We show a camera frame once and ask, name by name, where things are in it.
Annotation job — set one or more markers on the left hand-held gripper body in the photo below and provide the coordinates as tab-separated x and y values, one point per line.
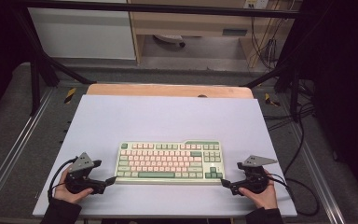
80	163

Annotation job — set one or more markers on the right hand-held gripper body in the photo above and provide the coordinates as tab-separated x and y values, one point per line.
254	180

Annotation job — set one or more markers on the green and cream keyboard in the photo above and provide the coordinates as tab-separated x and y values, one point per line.
167	161

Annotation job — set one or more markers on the person's right hand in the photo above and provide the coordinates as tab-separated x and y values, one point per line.
265	199

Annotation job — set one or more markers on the person's left hand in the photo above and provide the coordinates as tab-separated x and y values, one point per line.
62	193

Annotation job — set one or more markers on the yellow clamp left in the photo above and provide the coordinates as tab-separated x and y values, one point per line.
70	95

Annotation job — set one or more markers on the yellow clamp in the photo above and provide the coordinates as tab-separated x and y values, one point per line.
271	100
70	95

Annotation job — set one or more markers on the yellow clamp right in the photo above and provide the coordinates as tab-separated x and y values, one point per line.
271	100

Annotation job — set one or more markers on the white table cover board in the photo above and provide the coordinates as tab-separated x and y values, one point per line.
167	121

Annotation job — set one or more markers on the black metal stand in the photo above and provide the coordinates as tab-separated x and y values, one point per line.
34	81
295	90

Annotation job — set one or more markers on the wooden table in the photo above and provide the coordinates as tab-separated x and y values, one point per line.
167	90

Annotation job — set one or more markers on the white cabinet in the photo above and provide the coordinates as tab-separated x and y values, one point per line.
84	34

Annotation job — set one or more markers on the white chair base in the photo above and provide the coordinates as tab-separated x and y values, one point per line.
169	39

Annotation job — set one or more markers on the light wooden desk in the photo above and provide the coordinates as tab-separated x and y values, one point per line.
192	23

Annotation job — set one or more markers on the white power strip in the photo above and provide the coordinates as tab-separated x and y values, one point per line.
256	3

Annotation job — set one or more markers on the aluminium rail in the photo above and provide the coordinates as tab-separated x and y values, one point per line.
317	174
15	149

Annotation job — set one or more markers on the black metal frame crossbar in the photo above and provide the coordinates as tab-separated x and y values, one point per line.
167	8

